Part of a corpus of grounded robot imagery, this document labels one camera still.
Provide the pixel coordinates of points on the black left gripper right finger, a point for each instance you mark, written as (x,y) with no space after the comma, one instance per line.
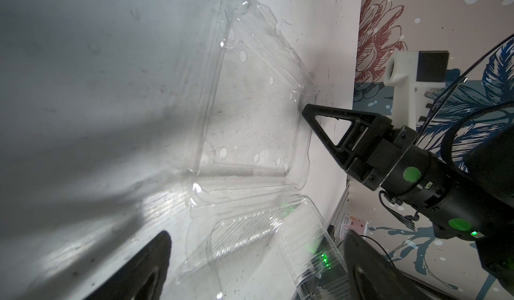
(372,277)

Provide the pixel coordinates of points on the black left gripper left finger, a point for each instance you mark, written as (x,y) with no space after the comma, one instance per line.
(143,276)

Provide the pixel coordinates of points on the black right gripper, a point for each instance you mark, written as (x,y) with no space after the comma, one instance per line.
(378,156)

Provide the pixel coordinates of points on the clear clamshell container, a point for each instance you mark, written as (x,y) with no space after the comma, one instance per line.
(253,235)

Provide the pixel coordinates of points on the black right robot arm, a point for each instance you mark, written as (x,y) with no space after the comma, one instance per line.
(475,204)

